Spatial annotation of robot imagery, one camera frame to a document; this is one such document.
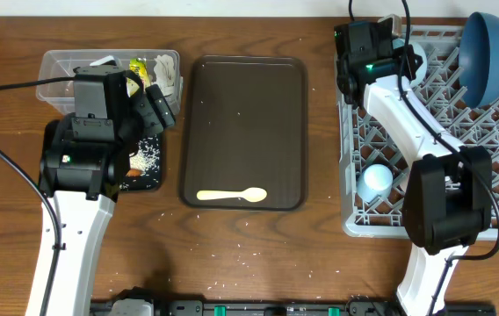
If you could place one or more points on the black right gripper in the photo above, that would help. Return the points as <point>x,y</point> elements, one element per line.
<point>408,67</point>

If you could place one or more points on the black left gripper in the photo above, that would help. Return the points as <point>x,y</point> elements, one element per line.
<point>151,123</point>

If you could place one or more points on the white paper wrapper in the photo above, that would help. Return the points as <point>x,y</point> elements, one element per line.
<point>165,74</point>

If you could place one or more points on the green yellow snack packet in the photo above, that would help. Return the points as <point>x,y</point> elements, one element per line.
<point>139,67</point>

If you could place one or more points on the light blue bowl with rice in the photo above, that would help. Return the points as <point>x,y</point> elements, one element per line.
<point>416,62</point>

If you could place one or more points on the orange carrot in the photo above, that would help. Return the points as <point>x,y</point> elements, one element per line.
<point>134,172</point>

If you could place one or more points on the dark blue plate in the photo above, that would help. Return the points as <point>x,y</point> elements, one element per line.
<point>479,58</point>

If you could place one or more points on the cream plastic spoon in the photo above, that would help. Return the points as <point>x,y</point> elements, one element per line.
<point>251,194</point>

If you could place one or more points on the light blue plastic cup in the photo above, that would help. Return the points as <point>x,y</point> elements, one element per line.
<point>375,182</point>

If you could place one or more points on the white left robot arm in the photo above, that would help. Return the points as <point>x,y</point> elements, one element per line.
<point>85,158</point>

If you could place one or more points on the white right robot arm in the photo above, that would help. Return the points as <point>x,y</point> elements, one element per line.
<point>447,200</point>

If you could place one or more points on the clear plastic waste bin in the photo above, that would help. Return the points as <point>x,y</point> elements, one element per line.
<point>61,63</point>

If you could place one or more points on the grey dishwasher rack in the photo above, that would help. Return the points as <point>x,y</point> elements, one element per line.
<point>363,141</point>

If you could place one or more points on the pile of white rice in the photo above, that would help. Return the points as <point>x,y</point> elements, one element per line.
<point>144,158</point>

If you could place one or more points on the dark brown serving tray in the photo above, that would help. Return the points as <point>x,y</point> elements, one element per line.
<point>246,126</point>

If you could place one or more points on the black rail at table edge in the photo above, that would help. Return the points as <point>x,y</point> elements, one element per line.
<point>139,301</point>

